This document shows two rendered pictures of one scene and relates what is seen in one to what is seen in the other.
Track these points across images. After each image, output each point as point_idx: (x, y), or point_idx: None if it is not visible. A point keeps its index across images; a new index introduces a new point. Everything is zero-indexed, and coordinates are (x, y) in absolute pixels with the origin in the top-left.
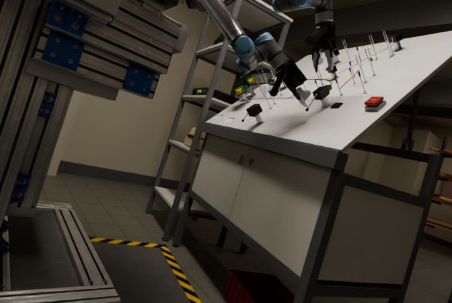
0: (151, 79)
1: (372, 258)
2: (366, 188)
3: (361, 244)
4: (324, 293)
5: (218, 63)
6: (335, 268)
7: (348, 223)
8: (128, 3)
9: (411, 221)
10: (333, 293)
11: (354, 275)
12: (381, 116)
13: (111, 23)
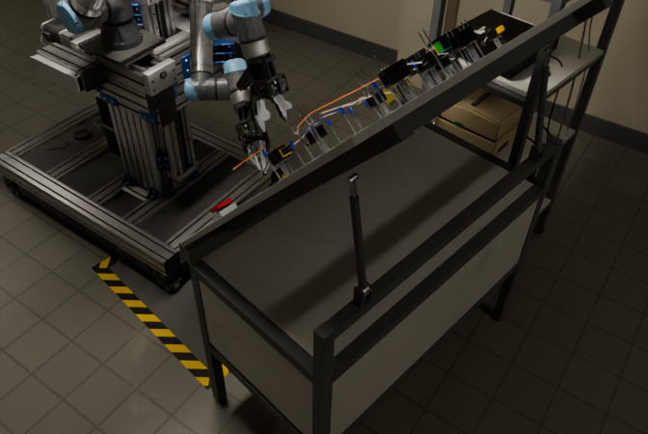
0: (152, 114)
1: (257, 374)
2: (218, 296)
3: (238, 348)
4: (219, 359)
5: None
6: (222, 348)
7: (217, 317)
8: (108, 64)
9: (296, 381)
10: (228, 367)
11: (243, 371)
12: (202, 230)
13: (108, 80)
